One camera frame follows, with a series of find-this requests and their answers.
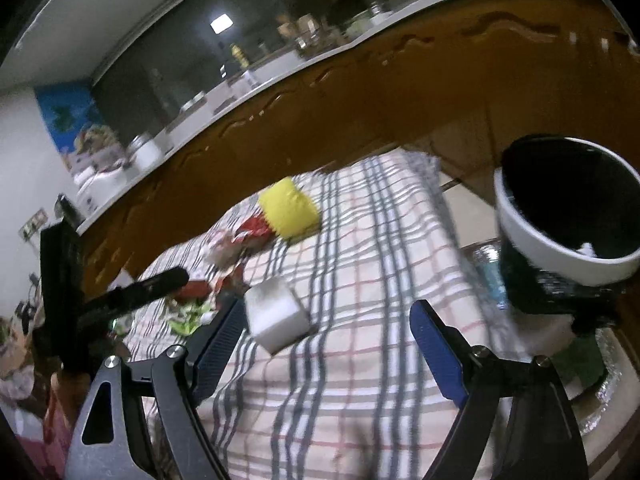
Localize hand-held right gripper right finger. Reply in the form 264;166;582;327
410;300;591;480

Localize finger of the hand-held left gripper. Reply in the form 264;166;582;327
84;266;191;320

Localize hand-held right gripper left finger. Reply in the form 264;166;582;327
65;297;248;480

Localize small red wrapper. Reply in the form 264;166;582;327
181;280;215;305

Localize white sponge block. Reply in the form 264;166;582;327
244;279;312;355

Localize white rimmed bin black bag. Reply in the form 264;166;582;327
494;134;640;343

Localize green crumpled wrapper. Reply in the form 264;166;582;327
167;304;217;337

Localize crumpled clear wrapper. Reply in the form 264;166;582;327
204;232;247;267

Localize clear plastic bottle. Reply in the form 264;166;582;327
471;244;510;312

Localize white rice cooker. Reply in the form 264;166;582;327
74;167;128;208

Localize red snack wrapper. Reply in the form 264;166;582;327
234;212;275;251

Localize plaid checked blanket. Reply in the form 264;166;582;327
120;152;551;480

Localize metal lidded canister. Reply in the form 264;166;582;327
126;132;162;170

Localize silver foil mat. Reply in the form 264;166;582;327
572;327;628;438

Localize white kitchen countertop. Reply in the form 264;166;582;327
75;0;601;233

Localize dark kitchen window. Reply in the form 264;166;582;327
91;0;361;128

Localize brown lower kitchen cabinets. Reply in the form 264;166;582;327
77;0;640;288

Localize utensil holder with utensils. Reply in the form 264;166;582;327
275;12;322;57

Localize wall outlet plate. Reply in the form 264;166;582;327
19;211;49;242

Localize blue wall poster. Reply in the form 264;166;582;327
34;81;122;173

